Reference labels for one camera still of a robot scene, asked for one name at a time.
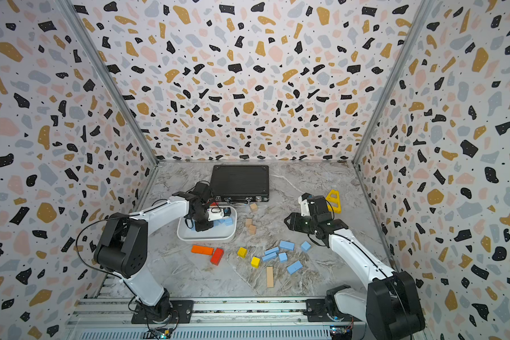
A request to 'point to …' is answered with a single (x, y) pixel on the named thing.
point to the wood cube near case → (253, 207)
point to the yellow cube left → (242, 252)
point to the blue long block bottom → (295, 267)
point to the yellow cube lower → (256, 262)
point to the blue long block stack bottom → (269, 257)
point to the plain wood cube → (252, 229)
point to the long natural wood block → (270, 282)
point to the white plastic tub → (222, 230)
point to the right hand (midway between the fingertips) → (289, 221)
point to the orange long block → (202, 249)
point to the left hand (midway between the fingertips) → (210, 220)
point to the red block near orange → (217, 256)
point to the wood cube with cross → (248, 221)
